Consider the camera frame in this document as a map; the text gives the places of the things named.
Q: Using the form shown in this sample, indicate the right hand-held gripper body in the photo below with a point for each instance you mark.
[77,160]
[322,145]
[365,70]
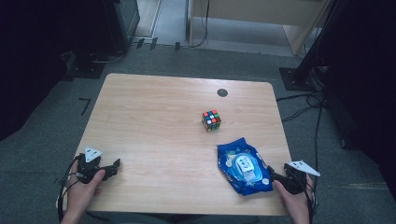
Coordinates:
[295,183]

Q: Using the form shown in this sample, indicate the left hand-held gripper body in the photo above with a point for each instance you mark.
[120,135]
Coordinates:
[88,169]

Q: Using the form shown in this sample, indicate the blue wet wipes pack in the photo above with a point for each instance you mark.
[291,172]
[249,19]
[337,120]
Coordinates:
[243,168]

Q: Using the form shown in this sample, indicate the multicoloured puzzle cube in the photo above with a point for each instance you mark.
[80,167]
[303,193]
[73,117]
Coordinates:
[211,120]

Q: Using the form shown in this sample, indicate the person's right hand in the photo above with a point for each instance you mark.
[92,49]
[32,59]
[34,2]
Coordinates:
[297,203]

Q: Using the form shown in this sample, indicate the person's left hand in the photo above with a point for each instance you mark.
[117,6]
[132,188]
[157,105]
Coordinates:
[81,193]

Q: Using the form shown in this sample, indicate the black angled floor tape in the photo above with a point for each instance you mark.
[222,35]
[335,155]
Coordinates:
[84,105]

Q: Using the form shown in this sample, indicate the person's dark clothed lap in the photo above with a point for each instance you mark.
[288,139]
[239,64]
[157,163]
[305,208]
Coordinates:
[186,219]

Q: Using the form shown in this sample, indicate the dark round table grommet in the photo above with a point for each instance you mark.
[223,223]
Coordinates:
[222,92]

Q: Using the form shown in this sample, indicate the black flat stand base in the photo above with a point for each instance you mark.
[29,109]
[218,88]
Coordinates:
[84,67]

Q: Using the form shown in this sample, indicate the dark curtain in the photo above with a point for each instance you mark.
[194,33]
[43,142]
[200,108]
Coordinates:
[367,77]
[31,62]

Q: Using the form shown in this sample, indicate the short black floor tape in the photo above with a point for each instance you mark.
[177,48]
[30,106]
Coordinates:
[153,43]
[177,46]
[140,43]

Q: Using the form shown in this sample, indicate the black cabinet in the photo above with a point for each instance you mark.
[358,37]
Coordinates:
[123,21]

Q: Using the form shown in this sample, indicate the black stand with base plate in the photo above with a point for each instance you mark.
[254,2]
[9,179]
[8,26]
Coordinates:
[299,79]

